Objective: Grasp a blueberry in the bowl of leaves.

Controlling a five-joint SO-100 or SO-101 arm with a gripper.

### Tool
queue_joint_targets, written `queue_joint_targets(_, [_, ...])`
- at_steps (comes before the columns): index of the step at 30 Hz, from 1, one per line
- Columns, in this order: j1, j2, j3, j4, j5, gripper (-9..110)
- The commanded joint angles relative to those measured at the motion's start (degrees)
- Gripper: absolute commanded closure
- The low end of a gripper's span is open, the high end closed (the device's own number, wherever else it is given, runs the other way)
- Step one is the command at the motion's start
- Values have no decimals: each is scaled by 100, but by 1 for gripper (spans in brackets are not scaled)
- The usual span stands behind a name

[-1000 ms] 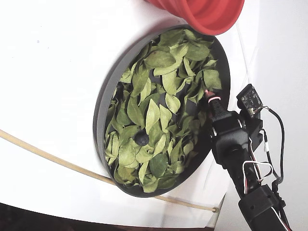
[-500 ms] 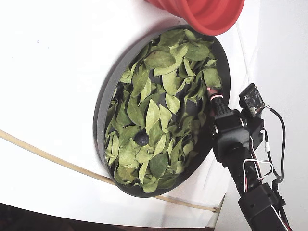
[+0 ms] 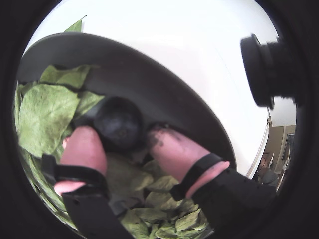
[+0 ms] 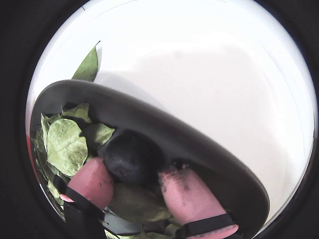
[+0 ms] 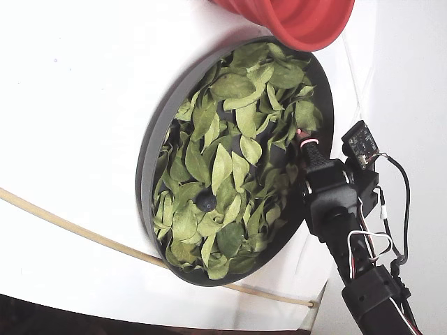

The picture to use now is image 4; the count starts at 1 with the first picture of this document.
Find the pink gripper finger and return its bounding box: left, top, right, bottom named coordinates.
left=158, top=163, right=239, bottom=239
left=52, top=156, right=115, bottom=239

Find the dark blueberry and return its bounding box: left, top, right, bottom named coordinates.
left=103, top=133, right=165, bottom=185

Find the dark round bowl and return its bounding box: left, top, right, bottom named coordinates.
left=26, top=79, right=271, bottom=239

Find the small green leaf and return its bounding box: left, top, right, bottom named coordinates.
left=83, top=123, right=115, bottom=150

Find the large oval green leaf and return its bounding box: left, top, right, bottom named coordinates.
left=109, top=183, right=173, bottom=223

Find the curled green leaf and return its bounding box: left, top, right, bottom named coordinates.
left=61, top=103, right=92, bottom=123

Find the long pointed green leaf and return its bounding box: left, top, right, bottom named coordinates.
left=71, top=41, right=101, bottom=82

